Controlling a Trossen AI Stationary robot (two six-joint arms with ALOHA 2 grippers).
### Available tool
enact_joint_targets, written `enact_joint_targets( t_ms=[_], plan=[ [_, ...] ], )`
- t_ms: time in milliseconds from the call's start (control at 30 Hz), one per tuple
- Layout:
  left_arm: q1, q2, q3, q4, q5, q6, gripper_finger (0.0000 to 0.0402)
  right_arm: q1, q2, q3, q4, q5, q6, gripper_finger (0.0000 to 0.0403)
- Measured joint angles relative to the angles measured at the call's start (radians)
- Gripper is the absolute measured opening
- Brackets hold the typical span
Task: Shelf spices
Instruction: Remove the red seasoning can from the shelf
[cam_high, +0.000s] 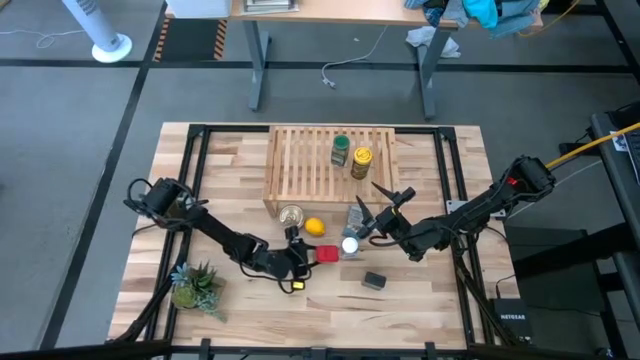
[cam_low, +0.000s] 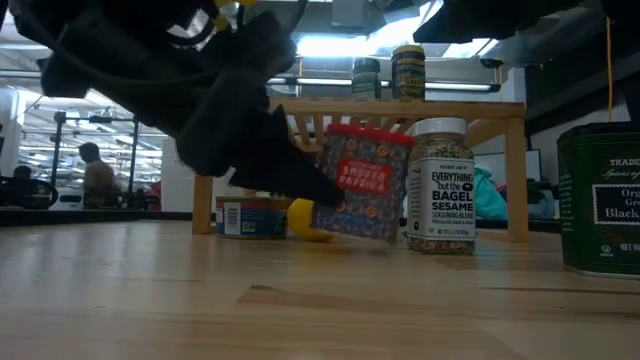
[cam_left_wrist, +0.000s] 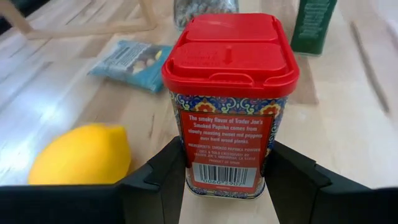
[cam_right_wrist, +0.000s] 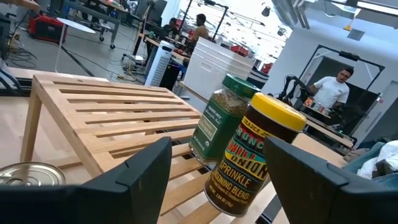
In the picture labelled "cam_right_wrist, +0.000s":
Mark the chili onion jar yellow lid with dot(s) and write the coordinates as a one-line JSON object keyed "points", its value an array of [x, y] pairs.
{"points": [[245, 168]]}

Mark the wooden slatted shelf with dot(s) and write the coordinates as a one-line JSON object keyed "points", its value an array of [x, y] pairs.
{"points": [[124, 118]]}

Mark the person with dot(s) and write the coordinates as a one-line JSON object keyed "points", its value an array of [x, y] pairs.
{"points": [[331, 90], [201, 29], [171, 26]]}

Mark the white round table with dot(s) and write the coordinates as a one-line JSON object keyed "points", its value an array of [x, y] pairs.
{"points": [[76, 25]]}

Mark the red box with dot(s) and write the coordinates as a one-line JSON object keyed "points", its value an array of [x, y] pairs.
{"points": [[46, 28]]}

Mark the pile of clothes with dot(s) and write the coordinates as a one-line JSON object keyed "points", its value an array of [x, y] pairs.
{"points": [[379, 161]]}

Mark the background black robot arm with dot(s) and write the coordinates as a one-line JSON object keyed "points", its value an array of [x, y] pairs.
{"points": [[292, 87]]}

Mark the black camera rig stand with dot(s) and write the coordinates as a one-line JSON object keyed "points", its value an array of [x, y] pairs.
{"points": [[221, 21], [349, 56]]}

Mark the grey rolling table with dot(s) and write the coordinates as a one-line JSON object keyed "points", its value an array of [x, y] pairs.
{"points": [[93, 14]]}

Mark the white storage bins stack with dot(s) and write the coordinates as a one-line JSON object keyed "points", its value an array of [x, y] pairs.
{"points": [[214, 65]]}

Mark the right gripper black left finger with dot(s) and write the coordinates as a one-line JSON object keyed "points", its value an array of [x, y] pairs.
{"points": [[93, 202]]}

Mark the green herb jar green lid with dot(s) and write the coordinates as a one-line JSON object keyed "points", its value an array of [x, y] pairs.
{"points": [[217, 130]]}

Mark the white tower fan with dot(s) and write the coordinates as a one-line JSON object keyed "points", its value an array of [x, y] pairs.
{"points": [[160, 62]]}

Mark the wooden desk grey legs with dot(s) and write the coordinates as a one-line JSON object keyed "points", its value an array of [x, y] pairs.
{"points": [[329, 132]]}

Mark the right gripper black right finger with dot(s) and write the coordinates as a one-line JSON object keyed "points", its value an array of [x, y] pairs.
{"points": [[326, 199]]}

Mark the blue tuna can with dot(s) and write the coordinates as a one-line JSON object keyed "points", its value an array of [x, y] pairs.
{"points": [[31, 174]]}

